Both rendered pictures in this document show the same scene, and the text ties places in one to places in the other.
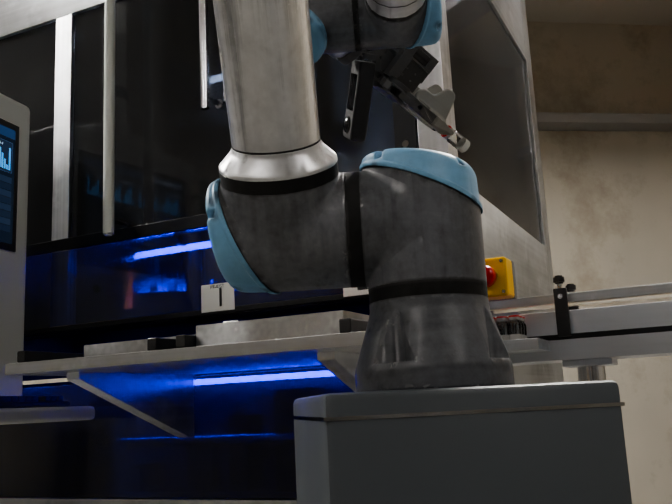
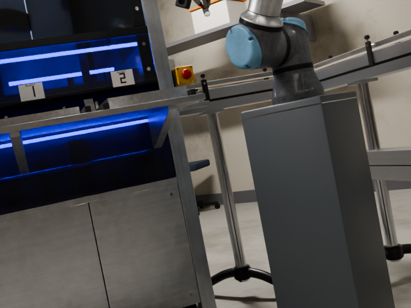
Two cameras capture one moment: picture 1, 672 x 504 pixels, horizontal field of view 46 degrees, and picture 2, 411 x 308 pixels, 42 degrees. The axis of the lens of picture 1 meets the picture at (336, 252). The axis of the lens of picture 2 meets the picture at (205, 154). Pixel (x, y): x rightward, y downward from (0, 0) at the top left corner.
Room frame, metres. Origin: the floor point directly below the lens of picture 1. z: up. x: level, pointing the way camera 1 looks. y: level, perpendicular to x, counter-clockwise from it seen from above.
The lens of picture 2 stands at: (-0.14, 1.16, 0.75)
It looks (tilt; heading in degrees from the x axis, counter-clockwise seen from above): 2 degrees down; 317
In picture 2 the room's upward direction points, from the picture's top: 11 degrees counter-clockwise
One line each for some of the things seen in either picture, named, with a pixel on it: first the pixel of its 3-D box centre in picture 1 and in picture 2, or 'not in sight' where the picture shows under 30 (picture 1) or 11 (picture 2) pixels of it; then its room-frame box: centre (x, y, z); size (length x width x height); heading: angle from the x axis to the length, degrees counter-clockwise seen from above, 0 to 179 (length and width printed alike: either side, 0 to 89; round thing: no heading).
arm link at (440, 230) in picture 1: (415, 221); (286, 44); (0.77, -0.08, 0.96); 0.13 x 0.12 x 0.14; 87
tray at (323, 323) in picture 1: (318, 336); (139, 103); (1.35, 0.04, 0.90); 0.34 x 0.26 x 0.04; 154
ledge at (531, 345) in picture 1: (511, 347); (189, 107); (1.48, -0.32, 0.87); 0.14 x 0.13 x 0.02; 155
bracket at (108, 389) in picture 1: (136, 407); (20, 155); (1.56, 0.40, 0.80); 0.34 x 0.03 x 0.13; 155
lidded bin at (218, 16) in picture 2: not in sight; (219, 17); (3.03, -2.28, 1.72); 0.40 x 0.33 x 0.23; 9
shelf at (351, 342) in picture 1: (247, 360); (90, 120); (1.46, 0.17, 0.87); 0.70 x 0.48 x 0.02; 65
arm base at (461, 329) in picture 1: (430, 338); (295, 84); (0.77, -0.09, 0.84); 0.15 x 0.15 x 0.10
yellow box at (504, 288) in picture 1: (491, 279); (183, 76); (1.45, -0.29, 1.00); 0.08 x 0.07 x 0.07; 155
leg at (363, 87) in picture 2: not in sight; (378, 170); (0.99, -0.85, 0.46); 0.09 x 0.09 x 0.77; 65
